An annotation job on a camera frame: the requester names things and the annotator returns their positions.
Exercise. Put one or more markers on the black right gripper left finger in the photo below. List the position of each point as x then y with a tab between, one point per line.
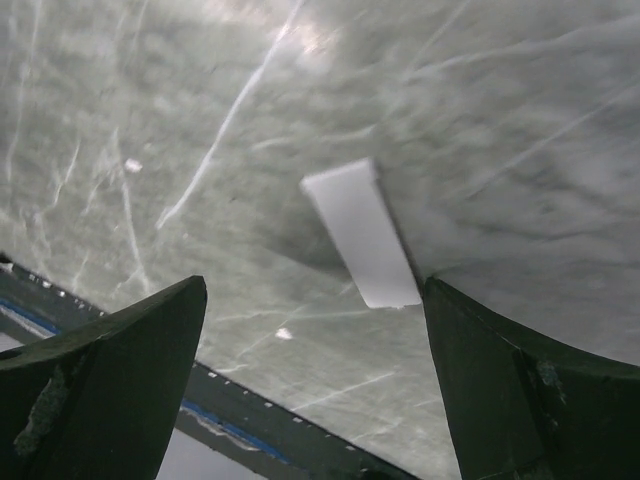
101	401

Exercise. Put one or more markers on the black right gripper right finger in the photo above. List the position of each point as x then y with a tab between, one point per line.
521	405

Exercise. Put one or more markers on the white battery cover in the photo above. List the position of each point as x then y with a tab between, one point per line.
351	206

